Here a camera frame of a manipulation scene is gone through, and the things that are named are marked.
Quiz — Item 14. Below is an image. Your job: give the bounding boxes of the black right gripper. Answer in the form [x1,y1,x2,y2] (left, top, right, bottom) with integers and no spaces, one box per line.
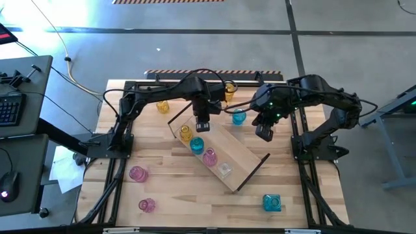
[250,83,293,143]

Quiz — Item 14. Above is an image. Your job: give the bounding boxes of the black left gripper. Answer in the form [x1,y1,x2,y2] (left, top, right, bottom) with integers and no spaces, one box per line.
[190,81,227,133]

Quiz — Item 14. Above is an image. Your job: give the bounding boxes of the yellow ribbed glass vase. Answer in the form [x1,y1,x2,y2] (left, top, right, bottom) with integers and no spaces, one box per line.
[179,125,194,142]

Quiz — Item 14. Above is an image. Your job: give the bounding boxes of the teal diamond-pattern glass vase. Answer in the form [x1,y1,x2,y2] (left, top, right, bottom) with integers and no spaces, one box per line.
[189,136,205,155]

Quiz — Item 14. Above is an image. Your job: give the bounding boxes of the teal round bottle vase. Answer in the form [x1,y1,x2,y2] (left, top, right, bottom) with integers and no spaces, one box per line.
[232,109,247,126]

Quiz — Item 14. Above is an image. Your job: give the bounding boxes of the tall pink glass vase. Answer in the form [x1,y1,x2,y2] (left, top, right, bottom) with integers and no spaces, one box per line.
[202,148,218,168]

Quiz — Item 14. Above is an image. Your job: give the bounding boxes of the yellow tall textured vase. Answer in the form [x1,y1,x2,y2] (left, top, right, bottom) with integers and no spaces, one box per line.
[224,83,237,102]

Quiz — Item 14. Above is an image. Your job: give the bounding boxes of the clear square diamond-cut vase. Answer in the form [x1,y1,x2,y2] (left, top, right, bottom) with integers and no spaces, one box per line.
[216,162,234,179]

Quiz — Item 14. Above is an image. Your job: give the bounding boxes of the wooden shelf with black legs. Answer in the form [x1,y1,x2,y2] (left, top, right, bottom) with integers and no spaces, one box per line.
[168,100,271,192]

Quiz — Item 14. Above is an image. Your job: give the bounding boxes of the yellow barrel glass vase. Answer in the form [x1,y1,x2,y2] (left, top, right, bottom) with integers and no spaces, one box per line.
[155,99,170,114]

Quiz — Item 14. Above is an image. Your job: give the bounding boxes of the black hazard-striped floor mat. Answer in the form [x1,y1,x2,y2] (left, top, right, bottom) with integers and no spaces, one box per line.
[144,69,284,82]

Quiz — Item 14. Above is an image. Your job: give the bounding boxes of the teal square glass vase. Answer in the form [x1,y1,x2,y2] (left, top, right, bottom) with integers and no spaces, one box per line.
[262,194,282,213]

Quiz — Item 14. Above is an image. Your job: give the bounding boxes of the pink cylindrical glass vase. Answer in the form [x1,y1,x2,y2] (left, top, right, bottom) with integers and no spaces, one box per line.
[129,165,150,183]

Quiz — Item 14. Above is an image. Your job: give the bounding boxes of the pink scalloped glass vase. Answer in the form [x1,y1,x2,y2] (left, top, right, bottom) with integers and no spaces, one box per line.
[138,198,157,214]

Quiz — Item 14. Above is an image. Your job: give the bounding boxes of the grey metal side table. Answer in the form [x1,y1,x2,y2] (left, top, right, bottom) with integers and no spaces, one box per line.
[358,84,416,191]

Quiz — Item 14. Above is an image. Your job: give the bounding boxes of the white paper sheet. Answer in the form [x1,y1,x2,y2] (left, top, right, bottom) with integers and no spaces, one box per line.
[48,145,86,194]

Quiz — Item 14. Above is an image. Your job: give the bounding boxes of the black support beam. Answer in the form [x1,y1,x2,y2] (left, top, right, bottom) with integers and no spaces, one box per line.
[34,117,90,156]

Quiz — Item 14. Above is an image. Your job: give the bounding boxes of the dark grey desk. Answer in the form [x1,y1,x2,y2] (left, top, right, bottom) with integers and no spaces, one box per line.
[0,133,49,216]

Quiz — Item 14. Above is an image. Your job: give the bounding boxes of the black keyboard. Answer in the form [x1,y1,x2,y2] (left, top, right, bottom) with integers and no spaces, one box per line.
[0,93,27,127]

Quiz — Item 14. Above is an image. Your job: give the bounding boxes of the black desk clamp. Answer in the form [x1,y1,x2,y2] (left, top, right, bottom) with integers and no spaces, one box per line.
[0,64,43,88]

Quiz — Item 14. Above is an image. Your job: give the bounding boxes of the black computer mouse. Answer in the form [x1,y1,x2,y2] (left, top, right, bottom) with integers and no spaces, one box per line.
[0,170,20,203]

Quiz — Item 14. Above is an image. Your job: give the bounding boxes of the black laptop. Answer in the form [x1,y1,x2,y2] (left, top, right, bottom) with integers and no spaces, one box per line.
[0,23,19,46]

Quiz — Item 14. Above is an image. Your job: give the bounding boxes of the silver metal bracket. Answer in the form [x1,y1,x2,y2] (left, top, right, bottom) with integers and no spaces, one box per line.
[102,227,140,234]
[284,228,322,234]

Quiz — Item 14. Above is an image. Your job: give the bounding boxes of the yellow floor cable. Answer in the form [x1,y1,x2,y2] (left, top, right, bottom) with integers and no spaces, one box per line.
[30,0,105,96]

